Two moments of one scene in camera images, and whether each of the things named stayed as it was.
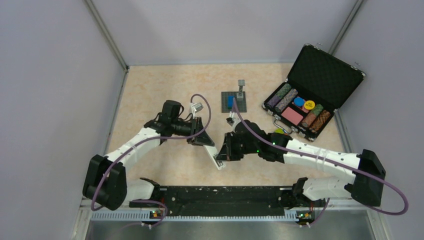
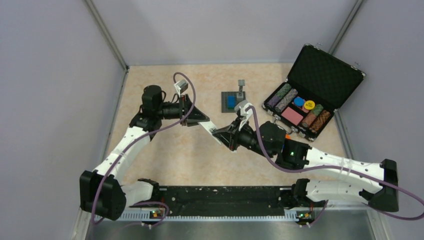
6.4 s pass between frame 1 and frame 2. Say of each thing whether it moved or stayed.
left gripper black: moved
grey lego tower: stayed
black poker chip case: stayed
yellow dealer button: stayed
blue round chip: stayed
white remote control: moved
